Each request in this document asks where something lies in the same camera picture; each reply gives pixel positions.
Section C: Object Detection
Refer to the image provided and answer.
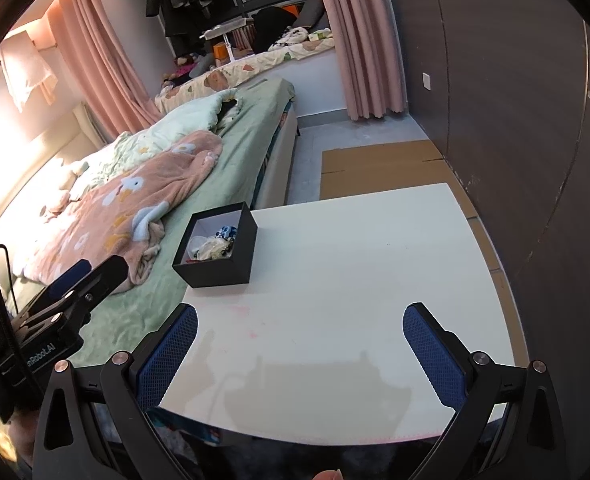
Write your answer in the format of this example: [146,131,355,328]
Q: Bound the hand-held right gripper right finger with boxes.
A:
[402,302,568,480]

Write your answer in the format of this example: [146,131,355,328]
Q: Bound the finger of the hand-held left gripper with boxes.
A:
[18,259,94,316]
[12,255,130,343]

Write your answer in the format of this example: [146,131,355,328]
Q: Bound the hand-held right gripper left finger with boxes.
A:
[34,302,199,480]

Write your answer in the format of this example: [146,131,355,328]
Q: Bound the black jewelry box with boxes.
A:
[172,201,259,289]

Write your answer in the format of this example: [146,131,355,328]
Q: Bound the person's left hand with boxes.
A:
[5,404,42,467]

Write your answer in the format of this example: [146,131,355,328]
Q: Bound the pink duck print blanket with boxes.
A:
[12,130,224,289]

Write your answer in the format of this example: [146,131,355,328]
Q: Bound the white plush toy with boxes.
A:
[42,160,89,221]

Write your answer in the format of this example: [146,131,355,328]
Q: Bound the light green quilt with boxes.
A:
[72,88,239,196]

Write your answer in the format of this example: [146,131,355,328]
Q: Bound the bed with green sheet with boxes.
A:
[0,78,301,369]

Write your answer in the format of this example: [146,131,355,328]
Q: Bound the dark clothing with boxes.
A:
[217,97,241,129]

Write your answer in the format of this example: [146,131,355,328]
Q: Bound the white hanging towel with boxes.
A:
[0,32,59,114]

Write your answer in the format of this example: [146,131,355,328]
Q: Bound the cardboard sheet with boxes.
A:
[320,141,514,322]

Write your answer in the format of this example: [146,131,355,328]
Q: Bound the pile of plush toys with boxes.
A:
[162,52,217,91]

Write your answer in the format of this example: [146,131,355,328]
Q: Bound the pink curtain beside bed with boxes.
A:
[50,0,164,137]

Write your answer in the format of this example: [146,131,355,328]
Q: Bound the floral window seat mat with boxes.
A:
[154,40,337,114]

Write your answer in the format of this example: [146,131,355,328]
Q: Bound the small white folding table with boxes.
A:
[201,19,254,64]

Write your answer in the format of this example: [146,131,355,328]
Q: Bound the hanging dark clothes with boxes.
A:
[145,0,236,57]

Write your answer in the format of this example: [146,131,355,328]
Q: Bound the black bag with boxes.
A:
[252,7,299,54]

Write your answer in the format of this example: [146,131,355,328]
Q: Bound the black spotted white cloth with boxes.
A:
[267,27,310,52]

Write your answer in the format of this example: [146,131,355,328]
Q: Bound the grey cushion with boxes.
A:
[297,0,332,31]

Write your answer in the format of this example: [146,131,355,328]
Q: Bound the black cable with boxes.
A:
[0,244,17,322]

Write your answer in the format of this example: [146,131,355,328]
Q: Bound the pink curtain beside dark wall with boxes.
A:
[311,0,409,122]

